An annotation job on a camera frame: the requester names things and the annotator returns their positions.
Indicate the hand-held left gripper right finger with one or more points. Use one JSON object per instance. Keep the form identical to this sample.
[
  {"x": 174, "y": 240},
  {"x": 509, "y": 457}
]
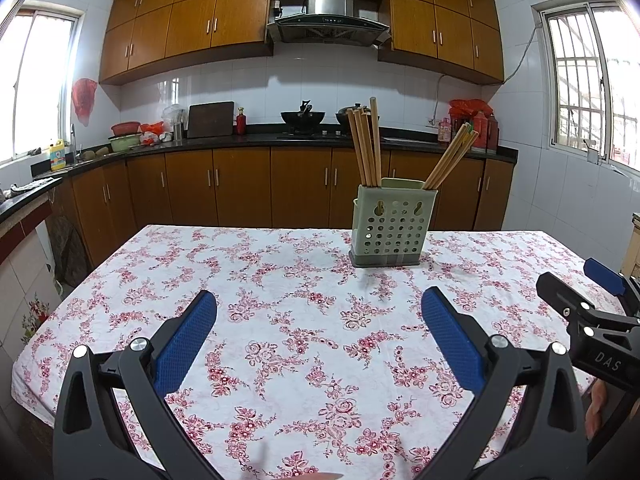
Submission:
[{"x": 450, "y": 340}]

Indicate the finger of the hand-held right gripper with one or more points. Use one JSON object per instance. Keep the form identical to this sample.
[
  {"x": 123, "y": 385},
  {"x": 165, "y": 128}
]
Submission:
[
  {"x": 605, "y": 275},
  {"x": 562, "y": 294}
]

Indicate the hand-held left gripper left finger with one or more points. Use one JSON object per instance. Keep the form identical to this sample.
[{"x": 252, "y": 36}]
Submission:
[{"x": 185, "y": 345}]

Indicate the green perforated utensil holder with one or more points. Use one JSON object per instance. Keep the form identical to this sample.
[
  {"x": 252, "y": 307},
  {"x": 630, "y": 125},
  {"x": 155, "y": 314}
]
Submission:
[{"x": 392, "y": 230}]

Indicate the person's right hand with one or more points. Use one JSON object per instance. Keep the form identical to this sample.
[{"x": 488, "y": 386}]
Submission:
[{"x": 595, "y": 410}]

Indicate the red floral tablecloth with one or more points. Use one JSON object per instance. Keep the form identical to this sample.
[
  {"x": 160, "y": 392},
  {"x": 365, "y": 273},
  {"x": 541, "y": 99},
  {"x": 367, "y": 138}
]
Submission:
[{"x": 250, "y": 285}]

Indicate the dark sack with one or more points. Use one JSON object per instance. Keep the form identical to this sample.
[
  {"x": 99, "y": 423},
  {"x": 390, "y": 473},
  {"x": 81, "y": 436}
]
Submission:
[{"x": 70, "y": 252}]

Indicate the wooden base cabinets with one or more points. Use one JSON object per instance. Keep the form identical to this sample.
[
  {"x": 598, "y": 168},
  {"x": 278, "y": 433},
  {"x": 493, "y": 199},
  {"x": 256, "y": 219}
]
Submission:
[{"x": 240, "y": 185}]

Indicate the dark red sauce bottle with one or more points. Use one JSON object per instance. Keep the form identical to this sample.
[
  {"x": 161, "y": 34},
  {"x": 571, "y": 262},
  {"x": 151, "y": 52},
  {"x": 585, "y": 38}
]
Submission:
[
  {"x": 492, "y": 135},
  {"x": 481, "y": 132}
]

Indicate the window with security bars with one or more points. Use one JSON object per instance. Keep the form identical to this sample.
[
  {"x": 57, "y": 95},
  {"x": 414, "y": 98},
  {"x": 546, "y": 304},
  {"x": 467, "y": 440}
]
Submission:
[{"x": 575, "y": 85}]

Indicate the pink bottle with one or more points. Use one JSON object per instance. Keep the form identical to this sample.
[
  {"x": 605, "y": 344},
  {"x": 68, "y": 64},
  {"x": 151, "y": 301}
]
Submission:
[{"x": 444, "y": 132}]

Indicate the red bag over bottles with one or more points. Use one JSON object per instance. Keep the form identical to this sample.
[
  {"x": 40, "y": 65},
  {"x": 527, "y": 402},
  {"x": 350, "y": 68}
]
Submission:
[{"x": 470, "y": 107}]

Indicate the green plastic basin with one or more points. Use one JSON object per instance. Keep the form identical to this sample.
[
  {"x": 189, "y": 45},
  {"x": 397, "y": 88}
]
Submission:
[{"x": 125, "y": 143}]

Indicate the metal cup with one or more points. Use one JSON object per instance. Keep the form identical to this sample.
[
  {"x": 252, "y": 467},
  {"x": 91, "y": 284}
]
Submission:
[{"x": 178, "y": 131}]

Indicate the red and white plastic bag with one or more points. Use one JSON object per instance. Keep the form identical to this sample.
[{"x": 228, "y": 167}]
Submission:
[{"x": 154, "y": 133}]

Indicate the black kitchen countertop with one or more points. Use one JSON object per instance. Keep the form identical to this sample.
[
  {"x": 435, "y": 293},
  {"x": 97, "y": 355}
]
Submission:
[{"x": 260, "y": 137}]

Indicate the grey cloth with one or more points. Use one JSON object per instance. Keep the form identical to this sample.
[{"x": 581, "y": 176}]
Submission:
[{"x": 30, "y": 186}]

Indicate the red plastic basin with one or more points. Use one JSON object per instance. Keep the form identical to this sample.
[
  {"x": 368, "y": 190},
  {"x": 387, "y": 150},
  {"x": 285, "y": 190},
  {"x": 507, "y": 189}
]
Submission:
[{"x": 126, "y": 128}]

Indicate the dark cutting board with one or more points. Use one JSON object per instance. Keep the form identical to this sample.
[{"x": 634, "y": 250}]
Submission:
[{"x": 210, "y": 120}]

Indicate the yellow detergent bottle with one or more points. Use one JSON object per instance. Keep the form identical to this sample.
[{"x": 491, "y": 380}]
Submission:
[{"x": 57, "y": 157}]

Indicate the small red bottle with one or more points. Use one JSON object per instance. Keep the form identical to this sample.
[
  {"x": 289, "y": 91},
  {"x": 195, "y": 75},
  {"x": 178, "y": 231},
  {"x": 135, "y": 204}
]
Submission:
[{"x": 241, "y": 124}]

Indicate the clear plastic bag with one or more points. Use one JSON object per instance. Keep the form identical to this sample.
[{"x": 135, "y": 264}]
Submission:
[{"x": 172, "y": 114}]

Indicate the metal faucet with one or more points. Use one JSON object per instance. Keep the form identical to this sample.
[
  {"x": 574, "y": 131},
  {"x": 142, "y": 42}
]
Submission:
[{"x": 73, "y": 141}]

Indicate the black gas stove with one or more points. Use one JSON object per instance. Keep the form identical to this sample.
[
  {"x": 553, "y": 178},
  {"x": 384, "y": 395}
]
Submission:
[{"x": 320, "y": 135}]

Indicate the black pot with lid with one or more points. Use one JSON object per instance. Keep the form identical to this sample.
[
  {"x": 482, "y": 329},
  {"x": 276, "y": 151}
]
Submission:
[{"x": 342, "y": 119}]

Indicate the black wok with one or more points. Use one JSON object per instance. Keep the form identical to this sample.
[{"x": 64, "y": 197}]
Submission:
[{"x": 302, "y": 117}]

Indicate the red hanging plastic bag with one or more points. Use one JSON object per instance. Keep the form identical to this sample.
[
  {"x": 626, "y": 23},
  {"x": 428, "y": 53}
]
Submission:
[{"x": 84, "y": 97}]

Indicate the sliding window plain frame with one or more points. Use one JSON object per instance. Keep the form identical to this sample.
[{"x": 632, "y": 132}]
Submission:
[{"x": 40, "y": 85}]

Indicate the wooden wall cabinets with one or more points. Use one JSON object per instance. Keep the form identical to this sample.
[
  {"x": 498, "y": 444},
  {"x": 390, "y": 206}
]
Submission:
[{"x": 190, "y": 20}]

